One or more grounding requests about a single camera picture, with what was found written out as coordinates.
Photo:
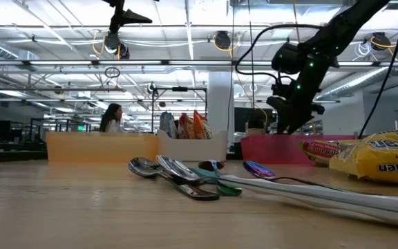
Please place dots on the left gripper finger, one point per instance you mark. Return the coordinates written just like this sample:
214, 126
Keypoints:
133, 18

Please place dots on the person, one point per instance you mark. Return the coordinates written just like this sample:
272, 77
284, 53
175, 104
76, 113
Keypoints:
111, 119

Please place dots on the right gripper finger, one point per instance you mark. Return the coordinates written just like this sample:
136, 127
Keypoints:
282, 114
299, 117

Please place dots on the pink plastic bin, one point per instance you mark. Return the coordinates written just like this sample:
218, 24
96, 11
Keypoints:
271, 150

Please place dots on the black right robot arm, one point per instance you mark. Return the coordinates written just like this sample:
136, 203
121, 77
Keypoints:
340, 31

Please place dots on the black monitor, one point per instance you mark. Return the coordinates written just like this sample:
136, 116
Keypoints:
251, 115

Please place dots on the small black ceiling reel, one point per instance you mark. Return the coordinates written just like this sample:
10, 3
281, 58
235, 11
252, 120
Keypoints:
151, 88

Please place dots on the teal plastic spoon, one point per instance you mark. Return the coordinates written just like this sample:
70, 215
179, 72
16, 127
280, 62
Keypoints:
204, 174

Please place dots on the dark steel spoon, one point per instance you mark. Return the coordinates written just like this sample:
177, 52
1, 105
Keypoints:
145, 167

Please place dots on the red yellow ramen packet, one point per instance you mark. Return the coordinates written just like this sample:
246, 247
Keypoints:
185, 128

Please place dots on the white plastic bin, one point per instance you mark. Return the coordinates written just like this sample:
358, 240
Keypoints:
199, 148

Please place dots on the red ramen packet green edge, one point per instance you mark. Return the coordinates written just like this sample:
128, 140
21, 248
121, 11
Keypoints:
323, 150

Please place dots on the orange plastic bin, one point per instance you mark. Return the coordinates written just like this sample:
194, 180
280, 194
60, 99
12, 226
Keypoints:
81, 148

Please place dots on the blue white ramen packet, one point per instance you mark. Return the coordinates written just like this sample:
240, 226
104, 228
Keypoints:
168, 124

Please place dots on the white square column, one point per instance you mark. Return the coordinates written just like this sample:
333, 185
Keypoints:
219, 103

